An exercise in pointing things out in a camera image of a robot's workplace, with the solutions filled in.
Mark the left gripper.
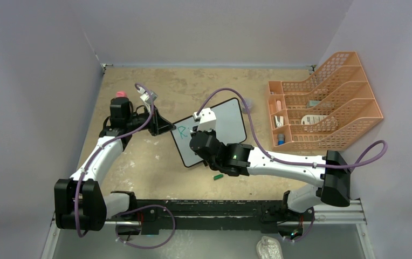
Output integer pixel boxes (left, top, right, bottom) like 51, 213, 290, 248
126, 105, 175, 137

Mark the small whiteboard black frame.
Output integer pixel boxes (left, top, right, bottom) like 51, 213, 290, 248
171, 98, 247, 168

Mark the green marker cap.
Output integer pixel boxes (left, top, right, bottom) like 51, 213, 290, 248
213, 174, 224, 181

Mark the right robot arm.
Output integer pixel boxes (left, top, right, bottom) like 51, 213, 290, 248
189, 131, 351, 220

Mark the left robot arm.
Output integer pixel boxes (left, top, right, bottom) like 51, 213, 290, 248
54, 93, 175, 236

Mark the pink cap bottle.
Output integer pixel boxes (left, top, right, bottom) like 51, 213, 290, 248
116, 91, 128, 98

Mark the clear jar of paperclips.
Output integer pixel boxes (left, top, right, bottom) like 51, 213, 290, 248
242, 98, 254, 113

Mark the white stapler in organizer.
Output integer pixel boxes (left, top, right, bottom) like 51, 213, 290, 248
273, 115, 285, 129

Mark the white label card in organizer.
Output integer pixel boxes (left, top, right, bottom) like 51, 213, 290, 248
301, 114, 327, 125

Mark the clear plastic bag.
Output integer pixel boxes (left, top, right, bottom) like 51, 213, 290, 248
256, 236, 283, 259

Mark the orange plastic file organizer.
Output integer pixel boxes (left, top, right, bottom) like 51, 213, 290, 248
266, 51, 383, 152

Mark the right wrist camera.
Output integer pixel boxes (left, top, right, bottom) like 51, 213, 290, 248
193, 108, 217, 132

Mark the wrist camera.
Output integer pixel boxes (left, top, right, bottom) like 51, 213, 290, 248
193, 108, 217, 132
138, 88, 158, 112

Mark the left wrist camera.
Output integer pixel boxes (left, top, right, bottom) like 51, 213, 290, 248
138, 88, 158, 112

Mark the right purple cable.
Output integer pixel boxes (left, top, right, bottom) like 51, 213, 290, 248
196, 87, 388, 169

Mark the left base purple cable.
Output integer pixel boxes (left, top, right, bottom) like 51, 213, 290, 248
114, 204, 176, 250

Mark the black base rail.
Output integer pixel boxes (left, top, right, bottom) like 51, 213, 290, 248
111, 199, 314, 235

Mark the aluminium frame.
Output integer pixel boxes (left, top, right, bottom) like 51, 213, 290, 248
42, 152, 376, 259

